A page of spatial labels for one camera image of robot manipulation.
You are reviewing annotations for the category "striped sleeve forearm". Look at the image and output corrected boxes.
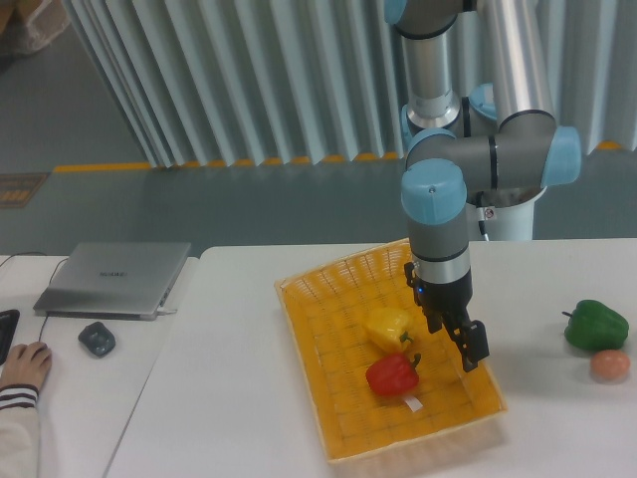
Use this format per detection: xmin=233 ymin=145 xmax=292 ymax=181
xmin=1 ymin=384 xmax=40 ymax=477

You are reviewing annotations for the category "grey small device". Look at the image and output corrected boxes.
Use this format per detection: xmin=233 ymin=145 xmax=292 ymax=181
xmin=78 ymin=322 xmax=116 ymax=359

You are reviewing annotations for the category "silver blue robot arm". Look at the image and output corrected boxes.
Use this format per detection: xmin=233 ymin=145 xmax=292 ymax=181
xmin=384 ymin=1 xmax=582 ymax=371

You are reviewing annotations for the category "yellow woven basket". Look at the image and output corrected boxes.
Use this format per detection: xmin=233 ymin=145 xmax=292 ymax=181
xmin=276 ymin=240 xmax=507 ymax=464

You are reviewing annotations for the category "white paper label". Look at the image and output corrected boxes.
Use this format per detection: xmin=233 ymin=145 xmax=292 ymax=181
xmin=402 ymin=395 xmax=423 ymax=412

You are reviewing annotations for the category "grey corrugated partition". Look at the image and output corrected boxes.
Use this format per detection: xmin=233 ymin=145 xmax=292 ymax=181
xmin=65 ymin=1 xmax=636 ymax=167

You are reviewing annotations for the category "red bell pepper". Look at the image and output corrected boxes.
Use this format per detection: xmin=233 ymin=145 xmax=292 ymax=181
xmin=365 ymin=353 xmax=421 ymax=396

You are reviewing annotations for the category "yellow bell pepper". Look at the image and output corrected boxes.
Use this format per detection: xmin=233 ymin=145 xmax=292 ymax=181
xmin=362 ymin=308 xmax=414 ymax=354

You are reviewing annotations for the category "green bell pepper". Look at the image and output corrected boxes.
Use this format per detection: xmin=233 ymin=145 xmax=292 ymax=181
xmin=562 ymin=299 xmax=629 ymax=352

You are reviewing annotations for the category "person's hand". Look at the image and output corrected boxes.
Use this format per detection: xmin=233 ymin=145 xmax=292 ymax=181
xmin=1 ymin=342 xmax=53 ymax=392

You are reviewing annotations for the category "black mouse cable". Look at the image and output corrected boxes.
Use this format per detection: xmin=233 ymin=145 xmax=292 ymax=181
xmin=0 ymin=251 xmax=71 ymax=344

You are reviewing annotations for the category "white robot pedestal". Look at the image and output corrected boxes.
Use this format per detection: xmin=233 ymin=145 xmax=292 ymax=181
xmin=466 ymin=187 xmax=545 ymax=241

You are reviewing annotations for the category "orange peach fruit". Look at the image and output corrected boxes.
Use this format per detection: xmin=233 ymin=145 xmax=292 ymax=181
xmin=590 ymin=350 xmax=631 ymax=381

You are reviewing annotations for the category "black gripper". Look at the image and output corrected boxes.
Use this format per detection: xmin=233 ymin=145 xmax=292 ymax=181
xmin=404 ymin=262 xmax=490 ymax=372

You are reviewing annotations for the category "silver closed laptop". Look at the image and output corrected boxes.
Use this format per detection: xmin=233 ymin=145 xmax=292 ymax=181
xmin=34 ymin=242 xmax=191 ymax=321

